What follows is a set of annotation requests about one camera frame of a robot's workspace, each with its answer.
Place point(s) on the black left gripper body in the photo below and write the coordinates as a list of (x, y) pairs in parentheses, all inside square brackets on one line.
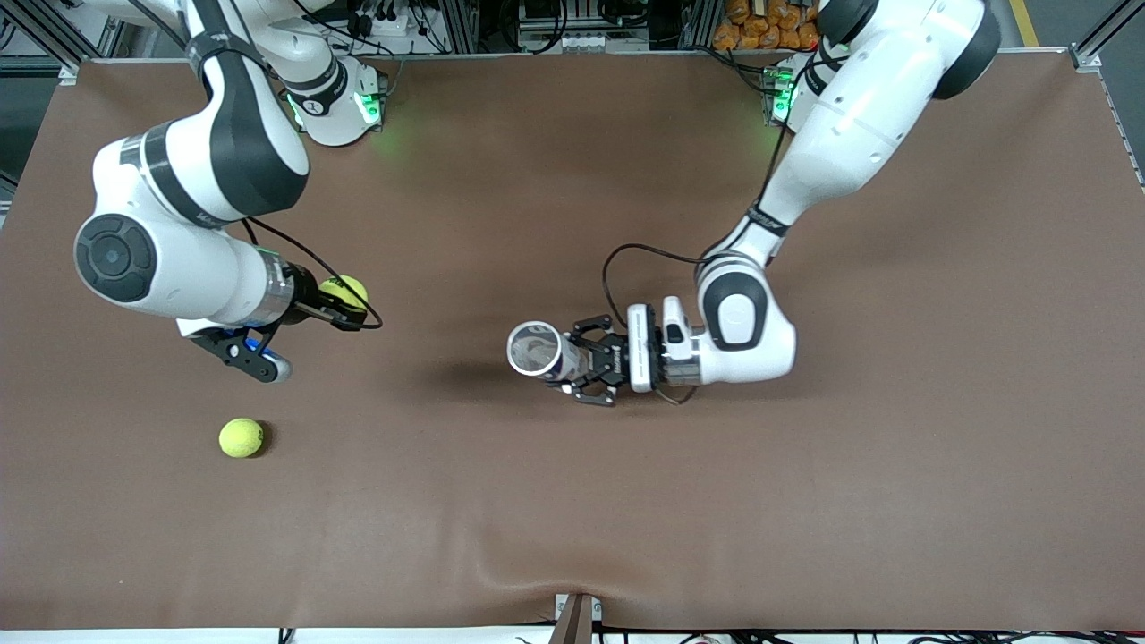
[(611, 361)]

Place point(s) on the yellow Wilson tennis ball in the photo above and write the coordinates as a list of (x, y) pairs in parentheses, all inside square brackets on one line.
[(347, 288), (241, 437)]

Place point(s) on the clear tennis ball can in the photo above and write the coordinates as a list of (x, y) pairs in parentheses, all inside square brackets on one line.
[(534, 351)]

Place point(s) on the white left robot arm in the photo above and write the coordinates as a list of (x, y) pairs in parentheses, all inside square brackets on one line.
[(850, 134)]

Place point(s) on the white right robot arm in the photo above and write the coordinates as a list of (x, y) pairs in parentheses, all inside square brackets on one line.
[(179, 259)]

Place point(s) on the brown table mat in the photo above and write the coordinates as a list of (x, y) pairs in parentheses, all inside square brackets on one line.
[(716, 492)]

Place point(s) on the white terminal block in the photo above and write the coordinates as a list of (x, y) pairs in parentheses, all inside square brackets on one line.
[(586, 41)]

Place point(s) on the white power strip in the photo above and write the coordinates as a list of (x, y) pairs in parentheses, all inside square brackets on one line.
[(394, 23)]

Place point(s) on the orange snack packets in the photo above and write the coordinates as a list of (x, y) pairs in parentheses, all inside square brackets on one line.
[(760, 31)]

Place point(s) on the aluminium frame post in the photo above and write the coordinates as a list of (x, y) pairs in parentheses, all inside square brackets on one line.
[(693, 22), (461, 22)]

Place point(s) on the metal corner bracket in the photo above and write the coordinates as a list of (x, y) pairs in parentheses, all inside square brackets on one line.
[(67, 73), (1085, 61)]

